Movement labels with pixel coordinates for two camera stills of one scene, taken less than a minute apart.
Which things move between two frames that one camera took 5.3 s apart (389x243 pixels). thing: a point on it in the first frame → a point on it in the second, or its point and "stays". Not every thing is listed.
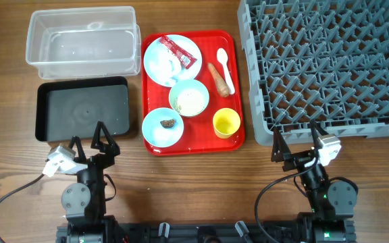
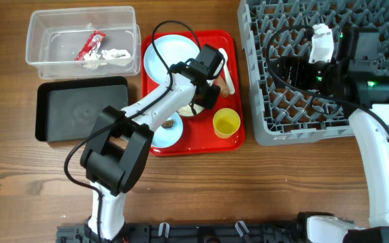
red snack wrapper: [186, 59] → [92, 45]
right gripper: [296, 160] → [298, 65]
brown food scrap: [168, 123] stays
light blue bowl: [163, 127] stays
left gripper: [106, 159] → [209, 100]
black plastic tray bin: [69, 108] stays
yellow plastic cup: [226, 121] stays
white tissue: [167, 65] → [110, 57]
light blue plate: [165, 68] stays
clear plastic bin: [84, 43] stays
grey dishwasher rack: [345, 64] stays
